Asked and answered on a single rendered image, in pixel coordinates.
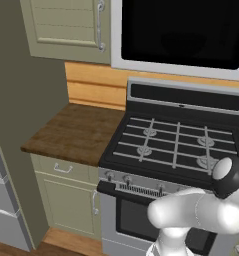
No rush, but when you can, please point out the black oven door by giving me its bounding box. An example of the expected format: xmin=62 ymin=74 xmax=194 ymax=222
xmin=96 ymin=180 xmax=218 ymax=256

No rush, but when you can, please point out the white microwave oven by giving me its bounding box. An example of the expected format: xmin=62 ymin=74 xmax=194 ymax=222
xmin=110 ymin=0 xmax=239 ymax=82

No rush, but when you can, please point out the silver stove knob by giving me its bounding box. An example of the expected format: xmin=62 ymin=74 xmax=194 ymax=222
xmin=104 ymin=170 xmax=115 ymax=182
xmin=122 ymin=174 xmax=133 ymax=186

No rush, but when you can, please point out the black gas stove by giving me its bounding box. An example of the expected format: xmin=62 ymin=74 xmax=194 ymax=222
xmin=96 ymin=77 xmax=239 ymax=256

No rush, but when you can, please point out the green drawer front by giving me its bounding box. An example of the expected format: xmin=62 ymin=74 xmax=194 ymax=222
xmin=30 ymin=153 xmax=91 ymax=184

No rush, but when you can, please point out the grey fridge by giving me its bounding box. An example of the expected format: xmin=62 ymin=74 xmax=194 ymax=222
xmin=0 ymin=121 xmax=35 ymax=253

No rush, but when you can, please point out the silver drawer handle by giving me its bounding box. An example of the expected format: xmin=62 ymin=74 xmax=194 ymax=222
xmin=53 ymin=162 xmax=74 ymax=174

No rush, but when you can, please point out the silver base cupboard handle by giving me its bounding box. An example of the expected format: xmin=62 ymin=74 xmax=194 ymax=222
xmin=91 ymin=190 xmax=100 ymax=216

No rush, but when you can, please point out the silver wall cupboard handle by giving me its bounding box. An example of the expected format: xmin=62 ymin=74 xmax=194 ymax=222
xmin=96 ymin=0 xmax=106 ymax=53

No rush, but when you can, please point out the green wall cupboard door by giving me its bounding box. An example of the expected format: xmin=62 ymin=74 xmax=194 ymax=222
xmin=20 ymin=0 xmax=112 ymax=65

